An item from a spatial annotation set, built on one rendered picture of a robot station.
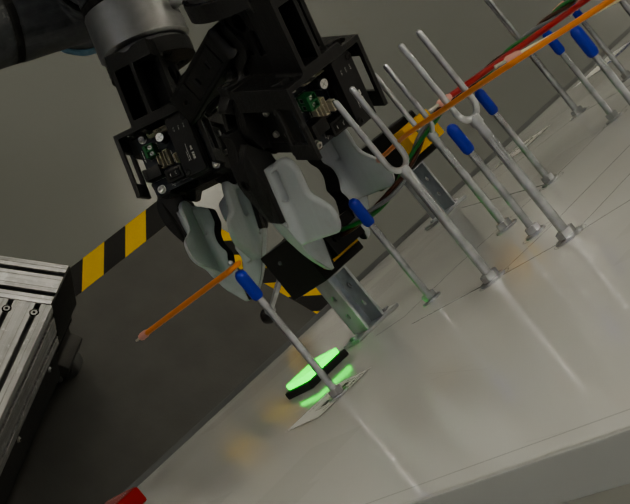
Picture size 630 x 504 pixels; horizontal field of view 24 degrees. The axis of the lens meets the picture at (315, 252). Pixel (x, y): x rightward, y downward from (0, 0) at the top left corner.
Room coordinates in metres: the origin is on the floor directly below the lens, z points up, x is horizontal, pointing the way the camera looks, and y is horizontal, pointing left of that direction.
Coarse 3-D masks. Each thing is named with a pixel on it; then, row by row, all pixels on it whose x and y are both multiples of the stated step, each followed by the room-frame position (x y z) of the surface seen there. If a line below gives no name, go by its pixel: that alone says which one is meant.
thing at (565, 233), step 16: (416, 32) 0.66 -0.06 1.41; (400, 48) 0.64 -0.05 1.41; (432, 48) 0.65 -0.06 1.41; (416, 64) 0.64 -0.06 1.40; (448, 64) 0.64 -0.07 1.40; (432, 80) 0.63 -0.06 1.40; (480, 128) 0.62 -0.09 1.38; (496, 144) 0.61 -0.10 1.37; (512, 160) 0.61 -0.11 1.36; (528, 192) 0.59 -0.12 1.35; (544, 208) 0.59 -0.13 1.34; (560, 224) 0.58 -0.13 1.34; (560, 240) 0.58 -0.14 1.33
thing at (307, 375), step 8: (328, 352) 0.68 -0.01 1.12; (336, 352) 0.68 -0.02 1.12; (344, 352) 0.68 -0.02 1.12; (320, 360) 0.67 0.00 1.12; (328, 360) 0.67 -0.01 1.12; (336, 360) 0.67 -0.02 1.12; (304, 368) 0.69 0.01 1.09; (328, 368) 0.67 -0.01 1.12; (296, 376) 0.68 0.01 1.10; (304, 376) 0.66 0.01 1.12; (312, 376) 0.66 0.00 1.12; (288, 384) 0.67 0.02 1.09; (296, 384) 0.67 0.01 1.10; (304, 384) 0.66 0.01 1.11; (312, 384) 0.65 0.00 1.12; (288, 392) 0.67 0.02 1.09; (296, 392) 0.66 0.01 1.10
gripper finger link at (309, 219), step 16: (288, 160) 0.73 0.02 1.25; (272, 176) 0.73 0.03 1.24; (288, 176) 0.73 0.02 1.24; (288, 192) 0.73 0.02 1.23; (304, 192) 0.72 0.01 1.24; (288, 208) 0.72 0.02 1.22; (304, 208) 0.72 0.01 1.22; (320, 208) 0.71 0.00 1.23; (272, 224) 0.72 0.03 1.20; (288, 224) 0.72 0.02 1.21; (304, 224) 0.72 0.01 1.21; (320, 224) 0.71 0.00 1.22; (336, 224) 0.70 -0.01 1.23; (288, 240) 0.72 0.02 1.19; (304, 240) 0.71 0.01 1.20; (320, 240) 0.72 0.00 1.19; (320, 256) 0.72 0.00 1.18
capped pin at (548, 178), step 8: (480, 96) 0.83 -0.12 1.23; (488, 96) 0.83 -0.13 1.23; (488, 104) 0.82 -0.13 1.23; (488, 112) 0.82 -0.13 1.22; (496, 112) 0.82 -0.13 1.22; (504, 120) 0.82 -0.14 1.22; (504, 128) 0.82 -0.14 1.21; (512, 136) 0.81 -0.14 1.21; (520, 144) 0.81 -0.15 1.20; (528, 152) 0.80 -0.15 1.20; (536, 160) 0.80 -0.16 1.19; (536, 168) 0.80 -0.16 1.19; (544, 176) 0.79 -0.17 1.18; (552, 176) 0.79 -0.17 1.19; (544, 184) 0.79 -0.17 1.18
